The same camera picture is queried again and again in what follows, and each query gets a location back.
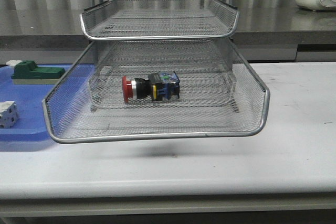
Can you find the red emergency stop button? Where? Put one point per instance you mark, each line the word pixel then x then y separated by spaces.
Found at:
pixel 158 86

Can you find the silver mesh tray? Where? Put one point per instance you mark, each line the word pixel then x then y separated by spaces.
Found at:
pixel 159 19
pixel 252 97
pixel 197 90

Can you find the blue plastic tray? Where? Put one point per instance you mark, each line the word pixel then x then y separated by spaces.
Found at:
pixel 46 109

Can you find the grey stone counter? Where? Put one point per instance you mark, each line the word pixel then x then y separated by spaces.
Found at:
pixel 256 26

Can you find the green terminal block module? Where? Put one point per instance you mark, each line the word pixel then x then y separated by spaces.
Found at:
pixel 28 72

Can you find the white circuit breaker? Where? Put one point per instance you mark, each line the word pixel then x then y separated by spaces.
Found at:
pixel 9 114

